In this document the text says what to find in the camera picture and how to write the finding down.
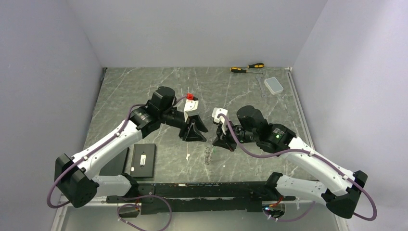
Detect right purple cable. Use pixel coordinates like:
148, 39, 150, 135
218, 113, 378, 223

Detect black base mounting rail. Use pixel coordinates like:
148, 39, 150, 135
106, 180, 296, 215

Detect black flat box near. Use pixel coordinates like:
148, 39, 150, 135
130, 143, 156, 179

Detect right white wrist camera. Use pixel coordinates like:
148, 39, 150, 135
212, 108, 229, 135

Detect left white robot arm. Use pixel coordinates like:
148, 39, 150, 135
47, 86, 208, 208

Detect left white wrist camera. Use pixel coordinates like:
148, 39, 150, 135
183, 93, 199, 122

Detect yellow black screwdriver lower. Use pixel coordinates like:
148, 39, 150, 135
230, 67, 263, 74

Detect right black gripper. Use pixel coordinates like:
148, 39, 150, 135
213, 118, 258, 152

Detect clear plastic box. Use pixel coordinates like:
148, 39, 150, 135
264, 77, 283, 95

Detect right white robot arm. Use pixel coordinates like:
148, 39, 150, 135
212, 105, 369, 219

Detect aluminium frame rail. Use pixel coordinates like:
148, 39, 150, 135
285, 67, 341, 204

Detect orange black screwdriver upper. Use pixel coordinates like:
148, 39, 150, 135
245, 63, 265, 69

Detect small silver wrench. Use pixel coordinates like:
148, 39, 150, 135
255, 76, 267, 98

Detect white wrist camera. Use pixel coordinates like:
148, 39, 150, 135
183, 93, 199, 122
212, 108, 229, 135

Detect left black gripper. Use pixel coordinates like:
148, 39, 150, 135
160, 109, 208, 142

